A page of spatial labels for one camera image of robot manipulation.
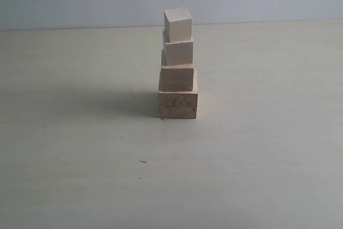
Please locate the second largest wooden cube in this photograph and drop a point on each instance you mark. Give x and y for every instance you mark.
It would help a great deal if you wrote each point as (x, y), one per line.
(175, 78)

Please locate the smallest wooden cube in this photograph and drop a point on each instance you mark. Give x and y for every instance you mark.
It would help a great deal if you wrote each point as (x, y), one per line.
(178, 24)

